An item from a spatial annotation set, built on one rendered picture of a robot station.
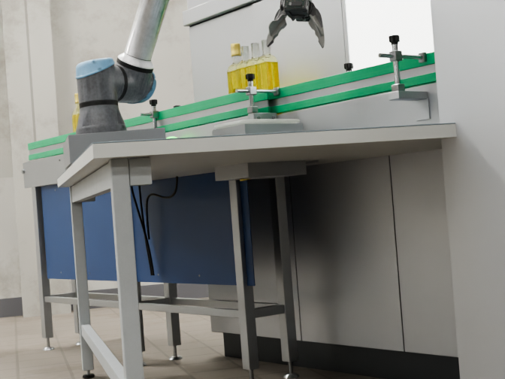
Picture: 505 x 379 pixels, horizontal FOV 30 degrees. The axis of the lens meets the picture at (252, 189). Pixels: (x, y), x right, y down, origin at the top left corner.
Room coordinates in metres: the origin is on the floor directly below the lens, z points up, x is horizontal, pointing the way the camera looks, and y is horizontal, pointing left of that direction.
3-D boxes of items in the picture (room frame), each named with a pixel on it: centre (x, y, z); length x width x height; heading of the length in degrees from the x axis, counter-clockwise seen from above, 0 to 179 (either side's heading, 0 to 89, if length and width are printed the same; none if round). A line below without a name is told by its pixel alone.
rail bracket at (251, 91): (3.01, -0.04, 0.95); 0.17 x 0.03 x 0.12; 127
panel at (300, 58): (3.06, -0.33, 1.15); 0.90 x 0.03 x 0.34; 37
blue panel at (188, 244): (3.76, 0.42, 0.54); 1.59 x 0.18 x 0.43; 37
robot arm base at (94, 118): (2.82, 0.44, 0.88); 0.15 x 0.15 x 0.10
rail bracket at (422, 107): (2.50, -0.42, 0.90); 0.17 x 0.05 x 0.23; 127
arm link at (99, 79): (2.83, 0.44, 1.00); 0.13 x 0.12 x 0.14; 142
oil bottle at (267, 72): (3.16, -0.08, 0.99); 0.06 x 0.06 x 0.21; 36
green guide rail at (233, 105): (3.73, 0.51, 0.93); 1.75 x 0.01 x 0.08; 37
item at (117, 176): (2.81, 0.45, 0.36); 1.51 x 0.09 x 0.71; 14
